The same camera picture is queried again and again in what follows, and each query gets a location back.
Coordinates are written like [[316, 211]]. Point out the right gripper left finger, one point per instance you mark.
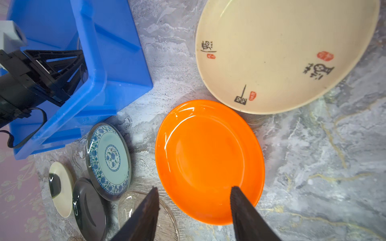
[[141, 226]]

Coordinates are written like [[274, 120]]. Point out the brown clear plate centre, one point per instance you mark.
[[166, 224]]

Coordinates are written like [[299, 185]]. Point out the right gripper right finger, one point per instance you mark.
[[247, 222]]

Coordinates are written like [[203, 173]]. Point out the orange plastic plate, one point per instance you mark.
[[203, 149]]

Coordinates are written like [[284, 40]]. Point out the black round plate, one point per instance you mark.
[[89, 210]]

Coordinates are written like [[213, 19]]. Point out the blue plastic bin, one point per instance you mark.
[[116, 67]]

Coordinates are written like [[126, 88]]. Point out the blue floral patterned plate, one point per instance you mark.
[[108, 161]]

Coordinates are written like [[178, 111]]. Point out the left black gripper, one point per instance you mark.
[[57, 73]]

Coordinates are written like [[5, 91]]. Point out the cream plate left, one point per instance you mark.
[[61, 187]]

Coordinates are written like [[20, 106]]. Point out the cream plate with calligraphy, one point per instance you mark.
[[267, 57]]

